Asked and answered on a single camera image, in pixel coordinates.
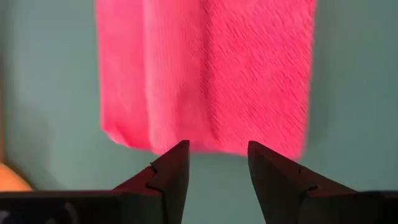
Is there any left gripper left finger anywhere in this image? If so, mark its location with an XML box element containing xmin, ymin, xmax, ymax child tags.
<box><xmin>113</xmin><ymin>139</ymin><xmax>191</xmax><ymax>224</ymax></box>

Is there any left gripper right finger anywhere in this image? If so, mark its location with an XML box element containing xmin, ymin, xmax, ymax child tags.
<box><xmin>248</xmin><ymin>140</ymin><xmax>357</xmax><ymax>224</ymax></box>

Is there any pink microfiber towel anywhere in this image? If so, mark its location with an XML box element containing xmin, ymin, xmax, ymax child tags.
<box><xmin>95</xmin><ymin>0</ymin><xmax>318</xmax><ymax>161</ymax></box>

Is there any orange microfiber towel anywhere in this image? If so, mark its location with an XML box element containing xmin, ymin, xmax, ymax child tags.
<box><xmin>0</xmin><ymin>163</ymin><xmax>34</xmax><ymax>192</ymax></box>

